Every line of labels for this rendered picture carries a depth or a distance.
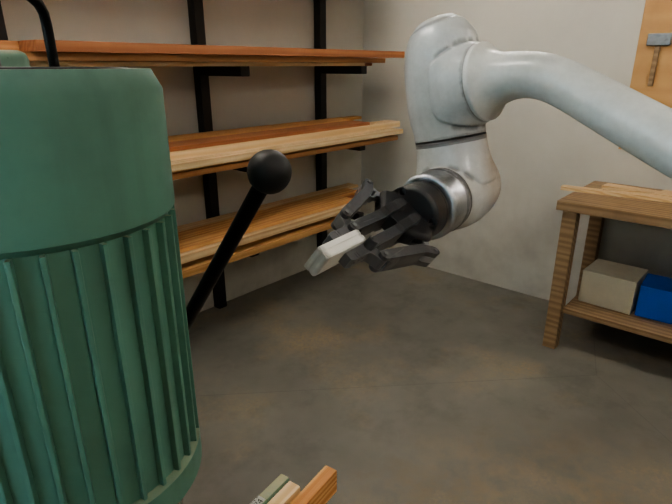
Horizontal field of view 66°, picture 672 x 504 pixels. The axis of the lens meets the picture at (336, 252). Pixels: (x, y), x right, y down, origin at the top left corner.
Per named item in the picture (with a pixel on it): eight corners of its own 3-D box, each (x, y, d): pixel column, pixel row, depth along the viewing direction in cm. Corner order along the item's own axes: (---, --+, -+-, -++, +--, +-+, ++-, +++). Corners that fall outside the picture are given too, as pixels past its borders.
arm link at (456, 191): (399, 200, 76) (379, 208, 71) (437, 153, 70) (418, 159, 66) (443, 244, 74) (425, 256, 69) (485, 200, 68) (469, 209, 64)
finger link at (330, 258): (347, 251, 55) (351, 256, 55) (307, 271, 50) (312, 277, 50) (362, 233, 54) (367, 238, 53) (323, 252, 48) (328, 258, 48)
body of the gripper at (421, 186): (428, 250, 69) (395, 271, 62) (384, 205, 71) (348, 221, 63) (464, 212, 64) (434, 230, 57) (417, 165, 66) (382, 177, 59)
